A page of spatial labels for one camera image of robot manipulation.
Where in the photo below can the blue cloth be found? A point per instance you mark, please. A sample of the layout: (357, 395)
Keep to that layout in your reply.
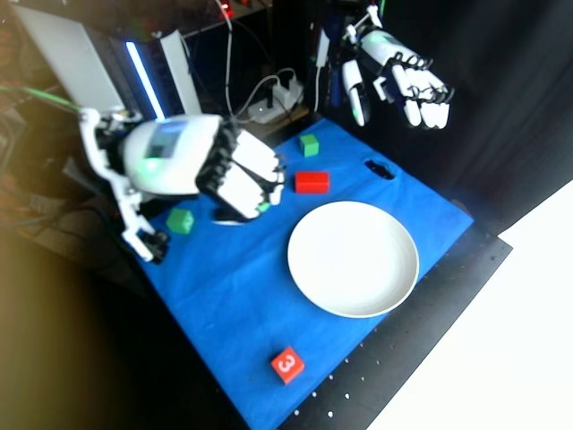
(246, 291)

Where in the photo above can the red cube with number three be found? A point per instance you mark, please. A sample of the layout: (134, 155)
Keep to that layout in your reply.
(287, 365)

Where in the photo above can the red rectangular block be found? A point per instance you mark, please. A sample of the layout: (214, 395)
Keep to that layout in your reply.
(312, 183)

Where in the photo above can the white power strip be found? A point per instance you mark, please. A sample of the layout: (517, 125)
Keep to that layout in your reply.
(286, 94)

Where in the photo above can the white computer tower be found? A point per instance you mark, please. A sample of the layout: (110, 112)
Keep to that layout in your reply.
(67, 58)

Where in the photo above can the white round plate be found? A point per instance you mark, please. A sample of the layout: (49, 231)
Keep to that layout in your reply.
(353, 260)

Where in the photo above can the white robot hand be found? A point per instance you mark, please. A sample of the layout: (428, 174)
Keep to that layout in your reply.
(179, 157)
(385, 49)

